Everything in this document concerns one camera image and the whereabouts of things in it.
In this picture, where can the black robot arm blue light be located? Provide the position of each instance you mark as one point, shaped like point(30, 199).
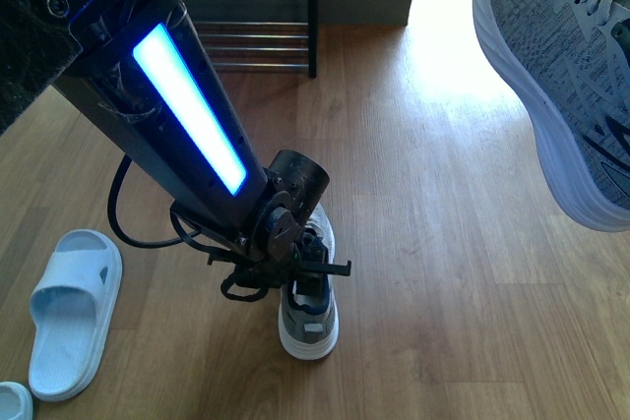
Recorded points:
point(138, 71)

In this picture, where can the black metal shoe rack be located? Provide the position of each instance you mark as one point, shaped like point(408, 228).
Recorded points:
point(278, 36)

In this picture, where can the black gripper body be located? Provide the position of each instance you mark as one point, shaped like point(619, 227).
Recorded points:
point(295, 253)

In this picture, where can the light blue slide sandal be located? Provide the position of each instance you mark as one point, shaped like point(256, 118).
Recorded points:
point(15, 402)
point(71, 308)

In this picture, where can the grey knit sneaker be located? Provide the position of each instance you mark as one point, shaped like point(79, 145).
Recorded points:
point(308, 324)
point(568, 63)

